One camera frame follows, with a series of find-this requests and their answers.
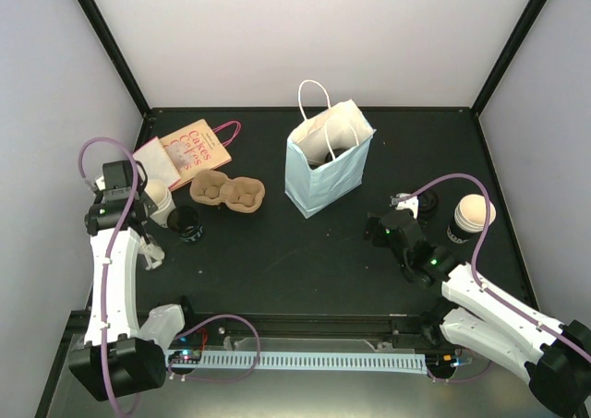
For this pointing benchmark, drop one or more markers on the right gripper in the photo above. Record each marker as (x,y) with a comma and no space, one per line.
(385,224)

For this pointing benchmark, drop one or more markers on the light blue paper bag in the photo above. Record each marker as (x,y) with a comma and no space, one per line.
(326,153)

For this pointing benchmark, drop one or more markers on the black left frame post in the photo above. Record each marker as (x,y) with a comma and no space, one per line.
(98,23)

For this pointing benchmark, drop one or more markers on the left paper cup stack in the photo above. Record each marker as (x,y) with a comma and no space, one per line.
(162,203)

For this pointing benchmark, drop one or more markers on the brown Cakes paper bag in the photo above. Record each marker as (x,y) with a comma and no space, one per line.
(198,147)

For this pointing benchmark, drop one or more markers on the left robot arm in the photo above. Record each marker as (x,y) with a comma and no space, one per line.
(120,356)

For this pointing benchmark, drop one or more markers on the right paper cup stack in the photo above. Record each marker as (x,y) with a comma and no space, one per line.
(468,219)

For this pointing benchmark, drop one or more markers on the black right frame post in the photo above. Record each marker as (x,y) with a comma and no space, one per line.
(517,37)

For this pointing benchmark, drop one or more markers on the white pink-edged napkin pack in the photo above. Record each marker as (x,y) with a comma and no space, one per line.
(157,163)

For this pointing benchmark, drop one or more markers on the light blue slotted cable duct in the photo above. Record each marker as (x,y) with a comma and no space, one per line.
(293,361)

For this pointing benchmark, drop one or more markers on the black coffee lid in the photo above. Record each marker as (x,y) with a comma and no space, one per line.
(428,202)
(316,164)
(335,153)

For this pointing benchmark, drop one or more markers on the paper cup stack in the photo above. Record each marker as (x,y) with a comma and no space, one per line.
(162,203)
(468,219)

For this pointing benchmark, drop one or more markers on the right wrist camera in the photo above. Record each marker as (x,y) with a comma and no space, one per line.
(405,201)

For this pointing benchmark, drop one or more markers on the black frame post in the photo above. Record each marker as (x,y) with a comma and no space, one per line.
(98,23)
(517,37)

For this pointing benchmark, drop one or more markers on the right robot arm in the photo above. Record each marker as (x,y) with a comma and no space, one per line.
(551,357)

